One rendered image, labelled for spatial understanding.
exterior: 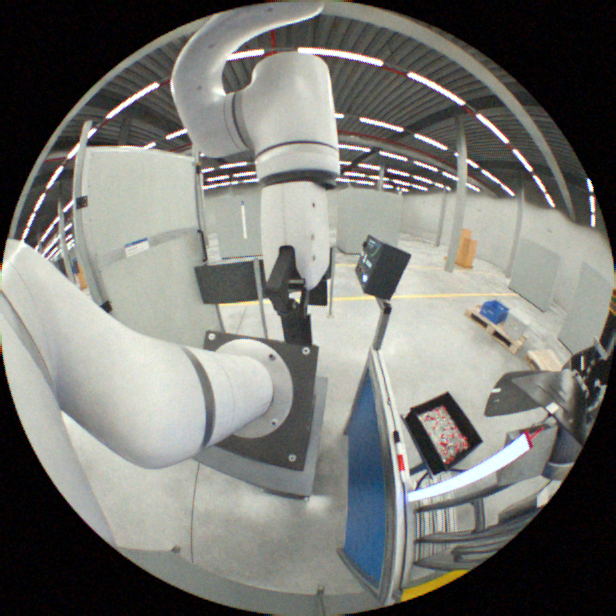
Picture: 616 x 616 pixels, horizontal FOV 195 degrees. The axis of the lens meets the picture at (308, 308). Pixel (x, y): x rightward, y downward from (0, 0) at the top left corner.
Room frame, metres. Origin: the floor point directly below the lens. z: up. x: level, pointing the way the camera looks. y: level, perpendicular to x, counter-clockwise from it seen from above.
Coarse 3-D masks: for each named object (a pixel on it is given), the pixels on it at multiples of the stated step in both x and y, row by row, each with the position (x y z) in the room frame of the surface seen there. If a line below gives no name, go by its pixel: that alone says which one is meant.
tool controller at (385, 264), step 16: (368, 240) 0.76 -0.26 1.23; (384, 240) 0.72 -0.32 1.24; (368, 256) 0.66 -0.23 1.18; (384, 256) 0.55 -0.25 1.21; (400, 256) 0.54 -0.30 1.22; (368, 272) 0.59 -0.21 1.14; (384, 272) 0.55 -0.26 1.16; (400, 272) 0.54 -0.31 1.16; (368, 288) 0.55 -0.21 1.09; (384, 288) 0.55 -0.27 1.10
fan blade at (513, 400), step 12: (516, 372) 0.16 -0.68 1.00; (528, 372) 0.12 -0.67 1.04; (540, 372) 0.08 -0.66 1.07; (504, 384) 0.15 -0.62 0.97; (492, 396) 0.14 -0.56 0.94; (504, 396) 0.11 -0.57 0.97; (516, 396) 0.08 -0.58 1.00; (528, 396) 0.05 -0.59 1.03; (492, 408) 0.11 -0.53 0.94; (504, 408) 0.08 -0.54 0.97; (516, 408) 0.05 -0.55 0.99; (528, 408) 0.02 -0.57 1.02
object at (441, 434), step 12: (432, 408) 0.22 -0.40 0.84; (444, 408) 0.20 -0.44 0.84; (432, 420) 0.18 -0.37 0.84; (432, 432) 0.14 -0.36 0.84; (444, 432) 0.12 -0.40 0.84; (456, 432) 0.11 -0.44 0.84; (444, 444) 0.09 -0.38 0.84; (456, 444) 0.07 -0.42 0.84; (468, 444) 0.06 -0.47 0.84; (444, 456) 0.05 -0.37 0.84
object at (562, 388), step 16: (528, 384) 0.05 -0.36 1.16; (544, 384) 0.02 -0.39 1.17; (560, 384) -0.01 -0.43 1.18; (576, 384) -0.04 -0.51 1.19; (544, 400) 0.00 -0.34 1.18; (560, 400) -0.03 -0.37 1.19; (576, 400) -0.06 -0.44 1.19; (560, 416) -0.04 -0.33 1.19; (576, 416) -0.08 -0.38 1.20; (576, 432) -0.09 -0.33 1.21
